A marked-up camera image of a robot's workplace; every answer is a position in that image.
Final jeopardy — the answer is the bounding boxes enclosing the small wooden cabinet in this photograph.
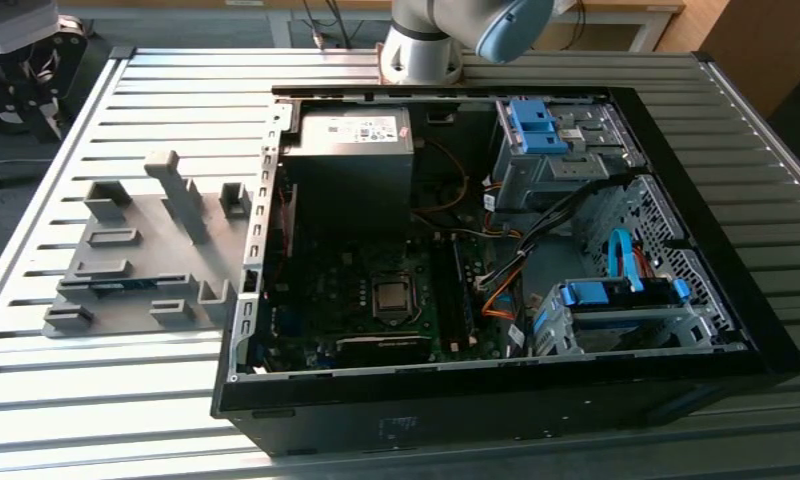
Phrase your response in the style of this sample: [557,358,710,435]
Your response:
[653,0,733,54]

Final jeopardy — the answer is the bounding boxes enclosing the black open PC case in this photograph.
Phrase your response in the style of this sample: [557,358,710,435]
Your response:
[211,84,800,457]

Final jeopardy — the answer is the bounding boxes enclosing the green RAM stick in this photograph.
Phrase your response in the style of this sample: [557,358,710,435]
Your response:
[63,278,188,292]

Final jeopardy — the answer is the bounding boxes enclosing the white background table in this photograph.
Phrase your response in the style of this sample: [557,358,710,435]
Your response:
[59,0,395,49]

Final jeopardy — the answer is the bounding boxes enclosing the black graphics card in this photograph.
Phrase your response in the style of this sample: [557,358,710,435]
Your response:
[335,331,436,369]

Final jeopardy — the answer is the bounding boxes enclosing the black wire bundle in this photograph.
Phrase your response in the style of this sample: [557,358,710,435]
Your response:
[478,177,626,292]

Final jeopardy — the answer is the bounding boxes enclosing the blue flat wire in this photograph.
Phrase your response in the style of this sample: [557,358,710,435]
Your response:
[606,227,647,294]

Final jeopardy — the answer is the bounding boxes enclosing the grey power supply unit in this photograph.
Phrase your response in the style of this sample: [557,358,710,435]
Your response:
[280,106,420,241]

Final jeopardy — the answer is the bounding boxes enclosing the green motherboard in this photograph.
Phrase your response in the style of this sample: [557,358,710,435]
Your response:
[259,219,509,374]

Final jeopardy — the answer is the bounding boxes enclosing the grey parts rack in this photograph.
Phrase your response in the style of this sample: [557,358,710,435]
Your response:
[43,149,255,340]

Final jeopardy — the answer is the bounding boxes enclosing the blue disk carrier with disk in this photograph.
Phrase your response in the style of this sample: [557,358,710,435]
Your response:
[558,277,694,307]

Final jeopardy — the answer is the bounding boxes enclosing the silver drive cage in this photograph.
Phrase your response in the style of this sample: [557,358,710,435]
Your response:
[491,98,647,214]

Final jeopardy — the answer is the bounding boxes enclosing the CPU socket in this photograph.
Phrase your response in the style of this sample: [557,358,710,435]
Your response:
[370,269,420,327]

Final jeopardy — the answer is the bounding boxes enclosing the large wooden cabinet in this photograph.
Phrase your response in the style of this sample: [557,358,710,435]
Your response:
[699,0,800,119]

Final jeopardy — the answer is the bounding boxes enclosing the silver disk bay cage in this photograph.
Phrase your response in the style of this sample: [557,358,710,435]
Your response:
[531,279,739,357]

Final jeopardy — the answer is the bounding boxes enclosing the coloured power wires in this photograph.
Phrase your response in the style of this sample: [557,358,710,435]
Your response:
[450,227,526,240]

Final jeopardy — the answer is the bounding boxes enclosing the white framed desk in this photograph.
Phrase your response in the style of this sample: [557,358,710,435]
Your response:
[550,0,686,54]

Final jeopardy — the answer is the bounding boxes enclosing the thin orange wire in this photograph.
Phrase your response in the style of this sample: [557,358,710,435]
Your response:
[411,141,472,215]

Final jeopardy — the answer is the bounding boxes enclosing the orange flat wire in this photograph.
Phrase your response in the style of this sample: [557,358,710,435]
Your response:
[482,269,529,320]

